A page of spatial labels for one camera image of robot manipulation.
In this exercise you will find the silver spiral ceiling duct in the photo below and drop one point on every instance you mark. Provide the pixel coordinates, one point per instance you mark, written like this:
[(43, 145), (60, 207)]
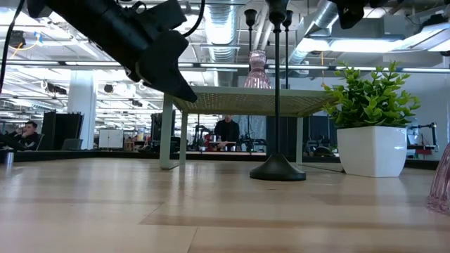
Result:
[(316, 28), (220, 35)]

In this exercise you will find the white pillar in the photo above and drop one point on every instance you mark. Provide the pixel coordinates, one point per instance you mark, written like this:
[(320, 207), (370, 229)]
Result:
[(81, 105)]

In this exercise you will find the tall black candlestick holder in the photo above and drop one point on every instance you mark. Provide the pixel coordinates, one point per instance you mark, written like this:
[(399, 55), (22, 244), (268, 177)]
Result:
[(277, 105), (287, 21), (250, 17)]

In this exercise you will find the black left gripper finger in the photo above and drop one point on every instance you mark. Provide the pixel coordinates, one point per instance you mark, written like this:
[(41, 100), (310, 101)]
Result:
[(165, 63)]

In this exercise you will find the green perforated metal shelf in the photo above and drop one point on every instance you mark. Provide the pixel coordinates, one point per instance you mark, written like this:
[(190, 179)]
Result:
[(253, 95)]

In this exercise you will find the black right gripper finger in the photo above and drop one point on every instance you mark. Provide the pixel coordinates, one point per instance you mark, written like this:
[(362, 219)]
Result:
[(348, 12)]

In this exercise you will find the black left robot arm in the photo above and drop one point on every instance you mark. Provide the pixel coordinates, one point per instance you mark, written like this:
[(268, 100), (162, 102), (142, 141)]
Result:
[(70, 17)]

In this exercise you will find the green artificial plant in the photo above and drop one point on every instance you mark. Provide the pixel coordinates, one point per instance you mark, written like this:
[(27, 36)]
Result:
[(372, 95)]

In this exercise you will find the white cabinet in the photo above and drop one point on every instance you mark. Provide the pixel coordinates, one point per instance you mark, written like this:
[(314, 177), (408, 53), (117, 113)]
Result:
[(110, 138)]

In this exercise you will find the white plant pot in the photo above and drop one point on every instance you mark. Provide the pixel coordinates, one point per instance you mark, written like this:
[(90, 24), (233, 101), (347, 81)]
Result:
[(371, 151)]

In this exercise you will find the black cabinet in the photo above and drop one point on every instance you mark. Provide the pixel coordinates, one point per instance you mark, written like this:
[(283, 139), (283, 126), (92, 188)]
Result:
[(61, 130)]

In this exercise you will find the person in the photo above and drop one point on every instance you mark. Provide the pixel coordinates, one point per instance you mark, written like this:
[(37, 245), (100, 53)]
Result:
[(227, 131), (28, 138)]

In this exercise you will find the pink ribbed glass candle holder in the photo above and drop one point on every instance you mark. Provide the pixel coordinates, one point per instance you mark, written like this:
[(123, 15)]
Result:
[(257, 75), (441, 182)]

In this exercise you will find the black ceiling device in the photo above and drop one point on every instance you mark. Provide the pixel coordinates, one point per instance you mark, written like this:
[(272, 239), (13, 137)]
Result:
[(15, 38)]

